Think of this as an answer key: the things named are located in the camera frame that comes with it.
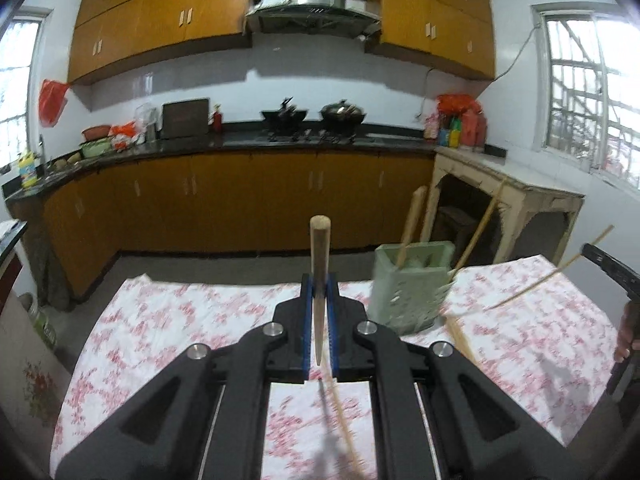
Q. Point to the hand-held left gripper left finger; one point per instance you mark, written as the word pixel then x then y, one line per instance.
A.
pixel 309 330

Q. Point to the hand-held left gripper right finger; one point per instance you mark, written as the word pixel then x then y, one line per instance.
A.
pixel 333 340

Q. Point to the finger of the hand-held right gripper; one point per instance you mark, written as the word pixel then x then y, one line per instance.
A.
pixel 612 270

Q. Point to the thin wooden chopstick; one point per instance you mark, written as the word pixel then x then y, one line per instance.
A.
pixel 530 286
pixel 342 412
pixel 480 230
pixel 592 242
pixel 462 341

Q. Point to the pale green utensil holder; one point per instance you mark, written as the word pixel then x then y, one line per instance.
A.
pixel 412 290

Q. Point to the person's right hand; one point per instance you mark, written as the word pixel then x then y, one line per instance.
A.
pixel 629 332

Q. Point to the red floral tablecloth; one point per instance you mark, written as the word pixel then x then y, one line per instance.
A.
pixel 175 320

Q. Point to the beige side table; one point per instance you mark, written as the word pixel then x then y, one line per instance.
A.
pixel 500 170

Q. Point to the wooden base cabinets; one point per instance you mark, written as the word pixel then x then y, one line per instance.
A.
pixel 225 200

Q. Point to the dark wooden stool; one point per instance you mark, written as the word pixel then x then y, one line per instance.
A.
pixel 455 220

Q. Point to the barred window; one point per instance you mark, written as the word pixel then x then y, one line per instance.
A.
pixel 580 90

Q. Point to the gas stove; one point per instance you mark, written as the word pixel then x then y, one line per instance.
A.
pixel 305 136

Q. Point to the green and yellow bottles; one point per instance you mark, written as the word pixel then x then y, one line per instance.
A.
pixel 450 132

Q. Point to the black kitchen countertop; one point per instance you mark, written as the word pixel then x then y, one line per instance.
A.
pixel 200 143

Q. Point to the black wok with lid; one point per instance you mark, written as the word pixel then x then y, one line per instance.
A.
pixel 343 112

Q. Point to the red plastic bag on bottles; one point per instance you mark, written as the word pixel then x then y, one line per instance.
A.
pixel 457 103

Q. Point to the red bottle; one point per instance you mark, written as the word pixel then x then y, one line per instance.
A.
pixel 217 121

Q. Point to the dark wooden cutting board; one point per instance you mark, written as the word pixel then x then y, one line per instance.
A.
pixel 185 119

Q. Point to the clear jar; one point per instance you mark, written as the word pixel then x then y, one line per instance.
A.
pixel 146 122

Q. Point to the green lidded jar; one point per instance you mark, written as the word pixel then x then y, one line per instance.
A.
pixel 42 322

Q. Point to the orange and white plastic bag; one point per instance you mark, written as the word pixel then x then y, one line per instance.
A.
pixel 123 136

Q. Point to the green basin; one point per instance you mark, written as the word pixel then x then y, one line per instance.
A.
pixel 96 149

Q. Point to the floral painted panel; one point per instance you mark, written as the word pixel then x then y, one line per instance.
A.
pixel 30 390

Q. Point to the red basin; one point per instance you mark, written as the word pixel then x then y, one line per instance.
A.
pixel 96 132

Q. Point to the metal faucet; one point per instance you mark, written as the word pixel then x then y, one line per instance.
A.
pixel 43 150

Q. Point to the yellow detergent bottle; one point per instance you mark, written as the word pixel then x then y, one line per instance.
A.
pixel 27 170

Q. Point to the hanging red plastic bag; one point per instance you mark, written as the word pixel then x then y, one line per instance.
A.
pixel 52 102

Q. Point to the narrow window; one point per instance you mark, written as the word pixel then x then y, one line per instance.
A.
pixel 17 85

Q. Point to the short wooden wall cabinets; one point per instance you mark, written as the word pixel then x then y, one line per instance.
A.
pixel 440 15

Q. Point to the long wooden wall cabinets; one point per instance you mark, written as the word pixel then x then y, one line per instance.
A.
pixel 150 20

